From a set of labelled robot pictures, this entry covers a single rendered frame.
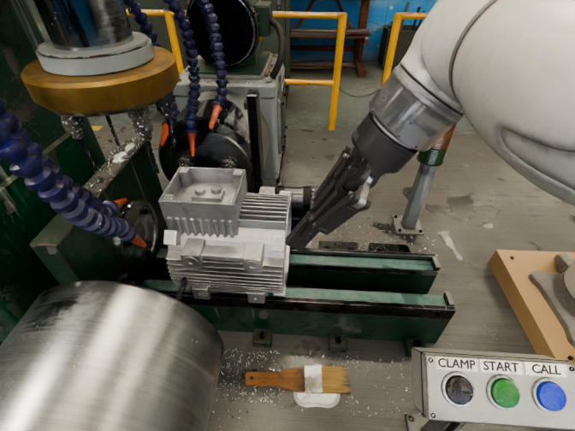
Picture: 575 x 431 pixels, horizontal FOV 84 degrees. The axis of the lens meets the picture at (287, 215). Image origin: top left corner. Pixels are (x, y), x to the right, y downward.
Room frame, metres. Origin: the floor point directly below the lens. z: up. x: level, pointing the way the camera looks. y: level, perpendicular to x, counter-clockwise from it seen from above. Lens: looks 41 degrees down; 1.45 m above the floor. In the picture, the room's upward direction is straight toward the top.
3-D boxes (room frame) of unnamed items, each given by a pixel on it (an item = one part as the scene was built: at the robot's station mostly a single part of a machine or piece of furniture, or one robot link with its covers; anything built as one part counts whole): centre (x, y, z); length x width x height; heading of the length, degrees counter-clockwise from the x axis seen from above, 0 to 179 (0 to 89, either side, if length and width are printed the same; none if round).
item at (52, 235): (0.44, 0.35, 0.97); 0.30 x 0.11 x 0.34; 176
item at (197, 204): (0.43, 0.14, 1.11); 0.12 x 0.11 x 0.07; 85
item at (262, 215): (0.43, 0.10, 1.02); 0.20 x 0.19 x 0.19; 85
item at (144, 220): (0.44, 0.29, 1.02); 0.15 x 0.02 x 0.15; 176
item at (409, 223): (0.70, -0.36, 1.01); 0.08 x 0.08 x 0.42; 86
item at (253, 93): (0.56, 0.06, 1.12); 0.04 x 0.03 x 0.26; 86
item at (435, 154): (0.70, -0.36, 1.05); 0.06 x 0.06 x 0.04
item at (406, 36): (5.01, -1.63, 0.41); 0.52 x 0.47 x 0.82; 86
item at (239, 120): (0.76, 0.18, 1.04); 0.41 x 0.25 x 0.25; 176
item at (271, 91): (1.03, 0.16, 0.99); 0.35 x 0.31 x 0.37; 176
